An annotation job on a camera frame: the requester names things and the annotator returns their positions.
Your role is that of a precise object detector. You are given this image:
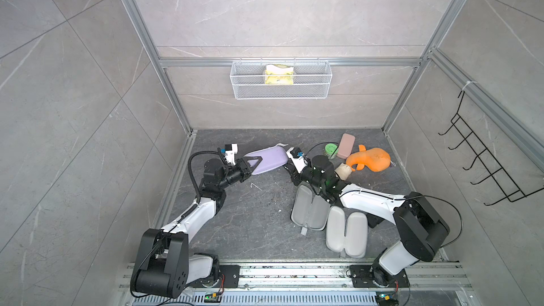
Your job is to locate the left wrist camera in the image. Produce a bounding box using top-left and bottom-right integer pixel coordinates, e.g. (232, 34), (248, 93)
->
(219, 143), (238, 166)

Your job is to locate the yellow packet in basket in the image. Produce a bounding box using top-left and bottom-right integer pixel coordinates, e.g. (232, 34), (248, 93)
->
(264, 64), (295, 85)

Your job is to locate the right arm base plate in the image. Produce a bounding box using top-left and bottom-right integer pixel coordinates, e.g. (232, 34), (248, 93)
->
(347, 264), (410, 288)

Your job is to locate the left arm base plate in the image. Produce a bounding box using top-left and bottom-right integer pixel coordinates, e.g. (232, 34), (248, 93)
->
(189, 265), (241, 288)

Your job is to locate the aluminium front rail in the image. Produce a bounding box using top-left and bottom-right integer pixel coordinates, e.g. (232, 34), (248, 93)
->
(115, 259), (480, 305)

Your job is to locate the orange whale plush toy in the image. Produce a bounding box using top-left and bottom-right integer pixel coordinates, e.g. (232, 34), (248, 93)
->
(345, 144), (391, 172)

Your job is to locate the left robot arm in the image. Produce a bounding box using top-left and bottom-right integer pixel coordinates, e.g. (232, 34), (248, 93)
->
(130, 150), (263, 298)

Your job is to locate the black wall hook rack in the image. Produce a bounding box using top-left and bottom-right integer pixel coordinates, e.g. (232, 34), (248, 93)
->
(438, 91), (543, 207)

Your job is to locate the purple-lined grey sleeve case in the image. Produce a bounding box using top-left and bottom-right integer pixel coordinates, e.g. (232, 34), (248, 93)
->
(244, 143), (288, 175)

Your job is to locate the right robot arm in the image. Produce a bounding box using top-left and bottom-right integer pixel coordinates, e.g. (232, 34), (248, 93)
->
(284, 155), (450, 287)

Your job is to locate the pink rectangular case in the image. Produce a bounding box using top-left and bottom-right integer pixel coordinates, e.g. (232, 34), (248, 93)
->
(337, 133), (356, 160)

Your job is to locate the green lidded small jar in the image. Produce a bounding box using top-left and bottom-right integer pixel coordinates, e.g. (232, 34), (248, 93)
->
(324, 143), (338, 159)

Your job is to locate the white wire wall basket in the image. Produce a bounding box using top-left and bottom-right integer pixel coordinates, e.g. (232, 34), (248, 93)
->
(229, 59), (333, 100)

